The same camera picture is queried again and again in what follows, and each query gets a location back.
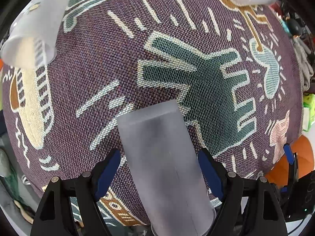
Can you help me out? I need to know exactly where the frosted cup with stickers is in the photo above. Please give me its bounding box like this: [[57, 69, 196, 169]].
[[1, 0, 69, 69]]

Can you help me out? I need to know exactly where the grey cloth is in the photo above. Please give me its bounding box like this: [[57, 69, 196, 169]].
[[292, 38, 314, 92]]

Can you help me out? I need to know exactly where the tall frosted plastic cup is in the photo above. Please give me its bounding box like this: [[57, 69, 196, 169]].
[[117, 100, 216, 235]]

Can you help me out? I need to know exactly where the purple patterned woven tablecloth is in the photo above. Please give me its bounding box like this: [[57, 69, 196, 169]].
[[2, 0, 304, 227]]

